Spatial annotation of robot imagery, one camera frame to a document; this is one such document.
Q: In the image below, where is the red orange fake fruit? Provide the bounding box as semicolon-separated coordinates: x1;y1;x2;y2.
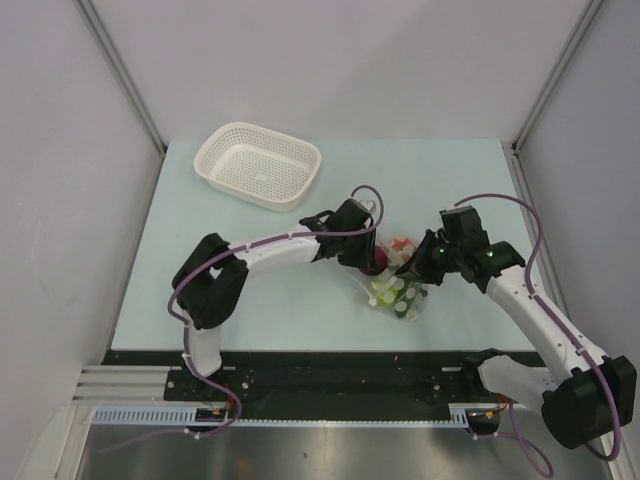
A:
390;236;417;262

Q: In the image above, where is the white slotted cable duct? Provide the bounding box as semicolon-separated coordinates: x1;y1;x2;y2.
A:
92;404;474;429

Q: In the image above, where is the right aluminium frame post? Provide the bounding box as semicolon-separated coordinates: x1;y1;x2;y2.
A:
510;0;608;155

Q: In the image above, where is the aluminium rail bottom left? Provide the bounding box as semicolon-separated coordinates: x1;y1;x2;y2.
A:
73;363;176;404

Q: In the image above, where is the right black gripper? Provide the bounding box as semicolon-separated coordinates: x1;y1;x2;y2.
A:
396;229;463;286

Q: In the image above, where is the green fake fruit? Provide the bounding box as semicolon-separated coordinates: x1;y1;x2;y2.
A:
375;287;400;308

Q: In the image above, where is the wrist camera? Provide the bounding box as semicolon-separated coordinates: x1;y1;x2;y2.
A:
326;198;377;233
440;206;490;251

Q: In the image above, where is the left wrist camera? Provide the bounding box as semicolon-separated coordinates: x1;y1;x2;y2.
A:
326;198;377;233

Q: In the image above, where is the aluminium frame post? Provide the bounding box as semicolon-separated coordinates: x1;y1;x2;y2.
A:
73;0;168;159
510;0;608;155

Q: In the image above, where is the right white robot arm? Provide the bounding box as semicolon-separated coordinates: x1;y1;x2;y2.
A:
396;231;637;461

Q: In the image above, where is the polka dot zip bag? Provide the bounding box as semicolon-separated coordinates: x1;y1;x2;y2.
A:
347;237;429;322

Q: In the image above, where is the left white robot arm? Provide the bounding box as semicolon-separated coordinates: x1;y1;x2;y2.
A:
167;210;381;400

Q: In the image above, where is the white perforated plastic basket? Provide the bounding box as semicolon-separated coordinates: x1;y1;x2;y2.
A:
193;122;322;213

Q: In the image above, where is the left aluminium frame post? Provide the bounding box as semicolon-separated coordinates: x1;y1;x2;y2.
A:
73;0;168;159

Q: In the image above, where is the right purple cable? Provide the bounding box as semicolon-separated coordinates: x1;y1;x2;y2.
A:
452;193;624;476

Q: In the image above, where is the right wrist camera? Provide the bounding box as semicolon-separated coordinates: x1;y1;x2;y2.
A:
440;206;490;251

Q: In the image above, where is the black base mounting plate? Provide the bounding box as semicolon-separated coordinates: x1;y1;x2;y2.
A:
102;349;524;421

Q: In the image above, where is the purple fake fruit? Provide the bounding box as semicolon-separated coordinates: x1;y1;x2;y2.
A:
369;246;388;275

